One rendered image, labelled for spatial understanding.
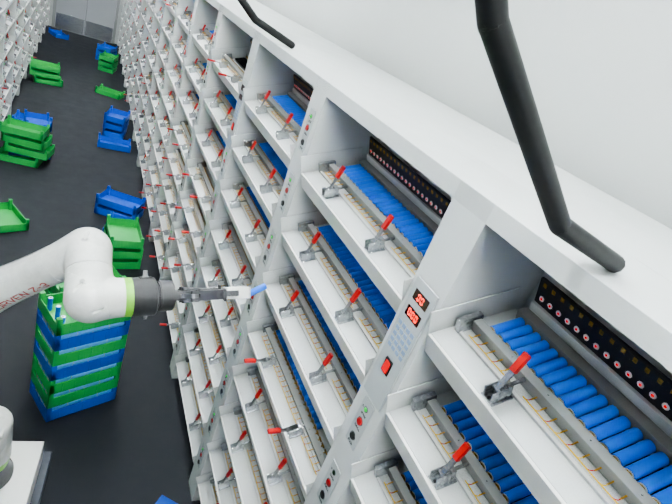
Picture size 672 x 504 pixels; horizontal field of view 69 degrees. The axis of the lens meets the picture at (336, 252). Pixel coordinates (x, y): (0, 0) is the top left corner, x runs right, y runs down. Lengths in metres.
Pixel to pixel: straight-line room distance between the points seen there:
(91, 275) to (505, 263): 0.87
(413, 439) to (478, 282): 0.31
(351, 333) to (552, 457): 0.53
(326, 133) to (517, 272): 0.71
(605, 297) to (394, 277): 0.46
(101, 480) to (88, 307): 1.28
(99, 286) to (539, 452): 0.92
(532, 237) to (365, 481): 0.64
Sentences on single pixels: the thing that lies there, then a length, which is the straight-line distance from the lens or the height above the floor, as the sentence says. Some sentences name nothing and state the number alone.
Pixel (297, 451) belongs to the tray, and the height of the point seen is 0.91.
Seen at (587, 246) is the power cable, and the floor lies 1.78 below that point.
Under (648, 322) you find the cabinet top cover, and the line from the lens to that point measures 0.66.
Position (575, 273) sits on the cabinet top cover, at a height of 1.74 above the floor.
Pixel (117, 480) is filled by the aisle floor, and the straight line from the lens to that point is 2.38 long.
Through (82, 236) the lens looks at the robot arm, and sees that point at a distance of 1.27.
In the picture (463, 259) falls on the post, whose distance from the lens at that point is 0.83.
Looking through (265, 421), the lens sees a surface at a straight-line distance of 1.68.
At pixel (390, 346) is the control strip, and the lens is 0.97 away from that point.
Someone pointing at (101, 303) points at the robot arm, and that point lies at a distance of 1.20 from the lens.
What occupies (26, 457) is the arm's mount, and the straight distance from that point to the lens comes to 1.98.
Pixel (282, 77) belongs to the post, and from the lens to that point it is 2.07.
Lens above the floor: 1.92
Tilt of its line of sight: 25 degrees down
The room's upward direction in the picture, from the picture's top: 22 degrees clockwise
